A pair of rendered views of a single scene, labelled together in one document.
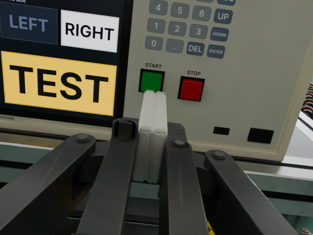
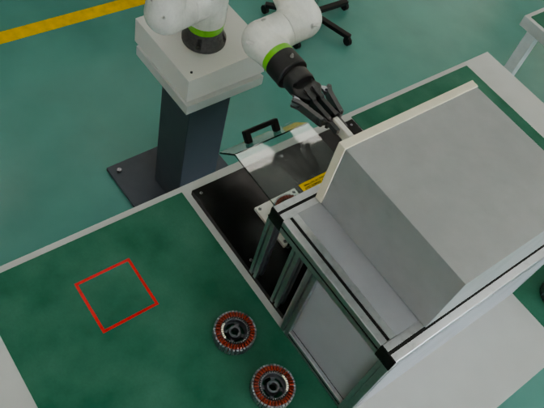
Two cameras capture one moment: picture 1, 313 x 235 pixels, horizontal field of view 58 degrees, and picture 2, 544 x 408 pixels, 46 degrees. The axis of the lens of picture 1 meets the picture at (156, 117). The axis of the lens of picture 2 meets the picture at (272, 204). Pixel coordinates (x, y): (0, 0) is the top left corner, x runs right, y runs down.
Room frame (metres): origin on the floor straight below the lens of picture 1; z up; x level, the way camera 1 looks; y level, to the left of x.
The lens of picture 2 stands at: (0.81, -0.91, 2.31)
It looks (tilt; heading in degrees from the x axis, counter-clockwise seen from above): 53 degrees down; 131
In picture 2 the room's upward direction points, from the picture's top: 19 degrees clockwise
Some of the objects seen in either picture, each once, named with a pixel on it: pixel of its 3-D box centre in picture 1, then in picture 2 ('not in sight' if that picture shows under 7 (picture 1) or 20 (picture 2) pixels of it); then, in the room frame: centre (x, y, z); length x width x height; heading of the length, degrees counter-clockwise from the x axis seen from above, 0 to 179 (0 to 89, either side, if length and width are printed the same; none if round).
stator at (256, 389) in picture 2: not in sight; (272, 387); (0.53, -0.36, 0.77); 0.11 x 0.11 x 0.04
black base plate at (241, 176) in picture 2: not in sight; (321, 207); (0.14, 0.09, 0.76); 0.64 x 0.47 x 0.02; 92
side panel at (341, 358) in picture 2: not in sight; (332, 343); (0.54, -0.22, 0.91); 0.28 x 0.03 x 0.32; 2
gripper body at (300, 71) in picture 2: not in sight; (303, 87); (0.00, 0.00, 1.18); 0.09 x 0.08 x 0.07; 2
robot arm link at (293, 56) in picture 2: not in sight; (286, 70); (-0.07, -0.01, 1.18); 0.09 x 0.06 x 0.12; 92
